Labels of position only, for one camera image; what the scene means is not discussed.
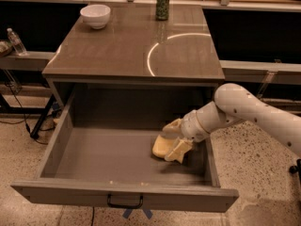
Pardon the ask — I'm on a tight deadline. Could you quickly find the black floor cable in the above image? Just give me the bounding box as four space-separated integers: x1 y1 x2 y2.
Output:
0 69 57 146

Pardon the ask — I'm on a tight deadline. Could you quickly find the clear plastic water bottle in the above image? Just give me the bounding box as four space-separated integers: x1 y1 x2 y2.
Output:
7 28 27 56

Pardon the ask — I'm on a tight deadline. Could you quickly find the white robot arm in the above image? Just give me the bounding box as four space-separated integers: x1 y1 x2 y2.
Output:
163 83 301 163

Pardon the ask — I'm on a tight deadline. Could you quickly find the white ceramic bowl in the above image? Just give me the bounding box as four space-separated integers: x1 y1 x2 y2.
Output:
80 5 111 29

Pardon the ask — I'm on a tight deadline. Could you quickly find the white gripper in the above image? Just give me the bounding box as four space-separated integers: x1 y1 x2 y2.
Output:
163 110 210 163

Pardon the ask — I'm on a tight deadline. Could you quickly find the black drawer handle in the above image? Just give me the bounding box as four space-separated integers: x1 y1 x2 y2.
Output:
106 194 144 209

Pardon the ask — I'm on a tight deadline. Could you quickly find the small dish on shelf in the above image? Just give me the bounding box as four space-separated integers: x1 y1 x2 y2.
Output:
0 40 13 57

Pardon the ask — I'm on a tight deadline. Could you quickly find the black caster wheel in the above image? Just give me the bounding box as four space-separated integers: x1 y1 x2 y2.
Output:
289 159 301 174

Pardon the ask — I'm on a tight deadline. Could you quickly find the open grey top drawer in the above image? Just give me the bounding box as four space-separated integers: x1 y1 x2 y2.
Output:
10 84 240 214

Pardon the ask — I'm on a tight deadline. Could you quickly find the yellow sponge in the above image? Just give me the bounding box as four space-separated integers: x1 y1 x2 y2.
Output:
152 135 175 158

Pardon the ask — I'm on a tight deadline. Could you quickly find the grey wooden drawer cabinet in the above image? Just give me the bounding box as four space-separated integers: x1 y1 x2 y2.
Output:
41 4 227 124

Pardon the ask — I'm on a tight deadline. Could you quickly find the green drink can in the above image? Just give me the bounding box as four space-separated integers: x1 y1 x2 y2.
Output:
155 0 169 21

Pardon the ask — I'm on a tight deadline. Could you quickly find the low grey side shelf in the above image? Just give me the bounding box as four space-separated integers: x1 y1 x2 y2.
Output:
0 51 55 72

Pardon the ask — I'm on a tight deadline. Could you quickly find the blue tape on floor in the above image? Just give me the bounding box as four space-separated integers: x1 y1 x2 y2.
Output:
122 209 153 219

